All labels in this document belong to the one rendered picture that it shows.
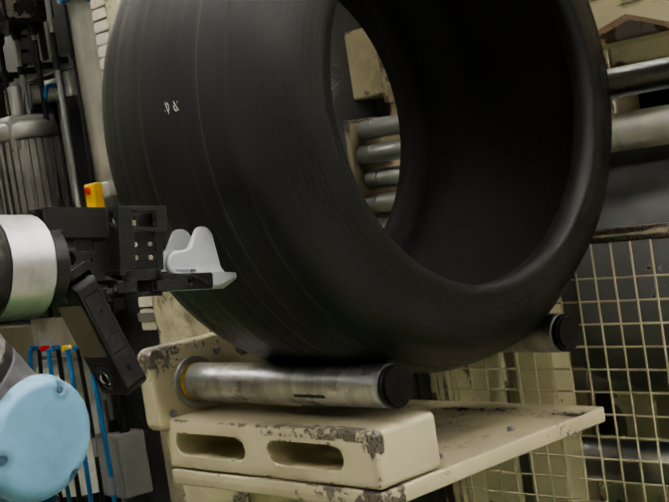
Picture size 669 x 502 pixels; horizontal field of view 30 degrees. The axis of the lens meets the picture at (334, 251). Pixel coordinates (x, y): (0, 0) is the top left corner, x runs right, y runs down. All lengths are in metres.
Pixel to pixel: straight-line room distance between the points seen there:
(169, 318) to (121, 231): 0.52
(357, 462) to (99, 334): 0.30
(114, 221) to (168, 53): 0.18
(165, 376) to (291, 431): 0.23
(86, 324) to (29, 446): 0.24
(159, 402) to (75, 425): 0.56
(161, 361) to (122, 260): 0.38
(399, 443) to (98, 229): 0.37
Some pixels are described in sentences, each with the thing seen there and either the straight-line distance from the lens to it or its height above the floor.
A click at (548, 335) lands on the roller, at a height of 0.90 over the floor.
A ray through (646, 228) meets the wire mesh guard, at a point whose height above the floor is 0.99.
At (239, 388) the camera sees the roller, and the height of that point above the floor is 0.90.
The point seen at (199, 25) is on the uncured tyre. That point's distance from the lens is 1.19.
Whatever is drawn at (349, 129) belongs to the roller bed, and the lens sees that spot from 1.89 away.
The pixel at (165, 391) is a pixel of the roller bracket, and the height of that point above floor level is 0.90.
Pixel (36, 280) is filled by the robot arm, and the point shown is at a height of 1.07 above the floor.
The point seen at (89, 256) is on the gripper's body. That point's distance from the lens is 1.12.
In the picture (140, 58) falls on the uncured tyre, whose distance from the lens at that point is 1.26.
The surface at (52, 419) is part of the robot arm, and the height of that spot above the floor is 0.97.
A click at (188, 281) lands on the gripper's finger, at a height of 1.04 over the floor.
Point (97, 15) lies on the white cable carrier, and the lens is 1.70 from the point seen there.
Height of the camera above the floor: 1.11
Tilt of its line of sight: 3 degrees down
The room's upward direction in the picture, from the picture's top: 9 degrees counter-clockwise
